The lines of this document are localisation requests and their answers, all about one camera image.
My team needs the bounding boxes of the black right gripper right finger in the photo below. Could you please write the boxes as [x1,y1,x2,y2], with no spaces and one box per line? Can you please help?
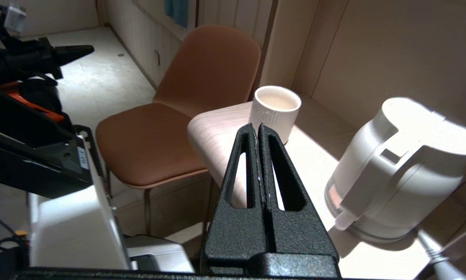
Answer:
[258,124,339,262]

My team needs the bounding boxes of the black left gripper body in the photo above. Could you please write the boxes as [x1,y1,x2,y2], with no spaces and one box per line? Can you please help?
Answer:
[0,36,64,85]

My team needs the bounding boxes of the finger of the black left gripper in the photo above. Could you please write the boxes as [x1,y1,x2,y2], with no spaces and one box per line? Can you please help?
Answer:
[53,44,95,56]
[54,54,86,67]

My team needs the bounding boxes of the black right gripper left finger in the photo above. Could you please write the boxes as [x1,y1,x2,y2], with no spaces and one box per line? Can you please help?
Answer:
[201,123,267,273]

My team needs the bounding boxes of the white electric kettle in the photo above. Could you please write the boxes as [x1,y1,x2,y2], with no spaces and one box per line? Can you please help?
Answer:
[324,97,466,243]

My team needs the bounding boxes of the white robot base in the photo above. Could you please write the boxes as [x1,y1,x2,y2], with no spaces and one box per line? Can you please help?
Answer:
[123,233,195,273]

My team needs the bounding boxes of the white round kettle base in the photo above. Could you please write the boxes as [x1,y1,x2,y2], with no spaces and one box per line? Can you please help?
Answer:
[344,224,420,244]

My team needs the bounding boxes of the teal cloth item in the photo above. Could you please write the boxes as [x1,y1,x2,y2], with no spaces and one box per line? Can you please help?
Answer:
[165,0,190,28]

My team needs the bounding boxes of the pink plastic chair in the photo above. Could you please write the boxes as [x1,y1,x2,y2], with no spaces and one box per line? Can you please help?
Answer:
[96,24,262,236]

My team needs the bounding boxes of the white ribbed ceramic mug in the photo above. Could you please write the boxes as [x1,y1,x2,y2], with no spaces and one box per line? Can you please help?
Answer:
[250,86,302,145]

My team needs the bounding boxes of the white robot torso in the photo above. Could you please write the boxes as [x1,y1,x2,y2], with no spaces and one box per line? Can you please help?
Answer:
[27,130,133,270]

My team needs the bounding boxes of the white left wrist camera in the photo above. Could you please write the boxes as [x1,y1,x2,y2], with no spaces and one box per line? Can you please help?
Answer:
[3,3,27,34]

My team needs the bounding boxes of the white power plug with cord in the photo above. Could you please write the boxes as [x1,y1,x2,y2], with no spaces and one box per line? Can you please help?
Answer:
[417,229,466,280]

